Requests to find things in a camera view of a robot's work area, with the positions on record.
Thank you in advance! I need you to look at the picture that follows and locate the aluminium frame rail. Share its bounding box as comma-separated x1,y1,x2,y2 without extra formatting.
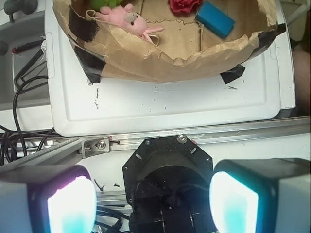
0,116,311,171

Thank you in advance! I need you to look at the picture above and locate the red crumpled paper flower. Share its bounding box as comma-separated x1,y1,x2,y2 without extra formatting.
169,0,202,14

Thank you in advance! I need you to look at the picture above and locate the pink plush bunny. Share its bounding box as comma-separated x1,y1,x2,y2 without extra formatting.
95,3,165,43

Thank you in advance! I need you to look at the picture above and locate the white plastic bin lid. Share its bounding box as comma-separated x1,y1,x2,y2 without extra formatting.
45,0,295,136

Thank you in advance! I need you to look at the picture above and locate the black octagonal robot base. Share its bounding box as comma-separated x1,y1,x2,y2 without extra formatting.
122,135,217,233

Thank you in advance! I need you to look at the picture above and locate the black cable bundle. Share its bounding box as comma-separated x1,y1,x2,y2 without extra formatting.
0,48,56,166

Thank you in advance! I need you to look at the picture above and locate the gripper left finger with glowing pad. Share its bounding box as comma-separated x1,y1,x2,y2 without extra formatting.
0,165,97,233

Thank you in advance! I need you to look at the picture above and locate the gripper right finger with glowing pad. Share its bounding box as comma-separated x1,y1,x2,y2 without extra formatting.
209,158,311,233

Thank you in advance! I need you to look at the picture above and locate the brown paper bag tray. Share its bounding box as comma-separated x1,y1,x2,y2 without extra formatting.
53,0,286,83

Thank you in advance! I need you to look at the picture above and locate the blue rectangular block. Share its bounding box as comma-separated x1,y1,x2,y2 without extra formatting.
196,2,235,38

